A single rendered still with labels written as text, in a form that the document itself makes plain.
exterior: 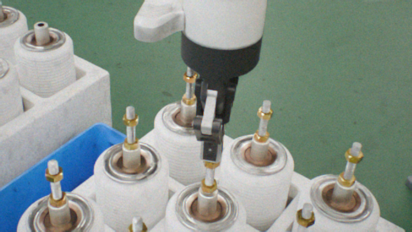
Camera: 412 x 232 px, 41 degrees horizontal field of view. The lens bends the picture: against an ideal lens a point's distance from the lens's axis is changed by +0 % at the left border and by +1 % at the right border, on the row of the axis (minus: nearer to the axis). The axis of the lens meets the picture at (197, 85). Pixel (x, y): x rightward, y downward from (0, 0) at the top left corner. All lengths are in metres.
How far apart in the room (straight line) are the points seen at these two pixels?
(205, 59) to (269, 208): 0.31
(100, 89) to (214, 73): 0.53
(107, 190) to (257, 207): 0.20
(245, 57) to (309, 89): 0.83
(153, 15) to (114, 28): 1.01
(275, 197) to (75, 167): 0.40
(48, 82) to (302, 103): 0.58
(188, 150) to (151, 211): 0.10
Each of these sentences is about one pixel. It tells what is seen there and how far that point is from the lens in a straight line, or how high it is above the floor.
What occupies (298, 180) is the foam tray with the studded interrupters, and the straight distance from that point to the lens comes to 0.81.
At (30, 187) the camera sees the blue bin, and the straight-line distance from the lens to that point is 0.93.
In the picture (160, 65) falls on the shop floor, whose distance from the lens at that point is 1.33.
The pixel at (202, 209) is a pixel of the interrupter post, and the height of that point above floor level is 0.26.
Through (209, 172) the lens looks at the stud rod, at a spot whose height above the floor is 0.32.
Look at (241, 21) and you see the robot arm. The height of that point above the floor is 0.52.
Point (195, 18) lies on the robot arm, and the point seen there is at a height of 0.52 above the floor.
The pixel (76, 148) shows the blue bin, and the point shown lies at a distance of 0.96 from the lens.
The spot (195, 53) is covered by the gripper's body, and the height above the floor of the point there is 0.49.
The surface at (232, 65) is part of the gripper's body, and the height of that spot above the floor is 0.48.
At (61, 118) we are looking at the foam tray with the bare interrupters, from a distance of 0.95.
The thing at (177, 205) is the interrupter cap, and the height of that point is 0.26.
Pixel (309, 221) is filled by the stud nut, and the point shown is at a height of 0.33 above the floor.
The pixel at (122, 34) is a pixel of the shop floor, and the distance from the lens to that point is 1.45.
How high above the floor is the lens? 0.75
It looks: 36 degrees down
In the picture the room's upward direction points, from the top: 4 degrees clockwise
